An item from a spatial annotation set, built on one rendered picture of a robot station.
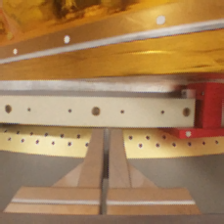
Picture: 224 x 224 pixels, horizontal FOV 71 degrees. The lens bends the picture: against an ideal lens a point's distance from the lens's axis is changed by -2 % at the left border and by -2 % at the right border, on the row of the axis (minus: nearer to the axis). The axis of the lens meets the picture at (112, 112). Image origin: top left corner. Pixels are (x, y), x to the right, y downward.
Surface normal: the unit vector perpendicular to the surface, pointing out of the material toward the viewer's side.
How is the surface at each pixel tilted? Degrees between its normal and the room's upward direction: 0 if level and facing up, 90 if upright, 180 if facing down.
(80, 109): 90
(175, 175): 62
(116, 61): 90
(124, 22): 90
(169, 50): 90
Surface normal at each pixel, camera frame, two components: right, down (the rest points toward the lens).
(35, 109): -0.15, 0.10
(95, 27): -0.49, 0.10
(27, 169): -0.15, -0.37
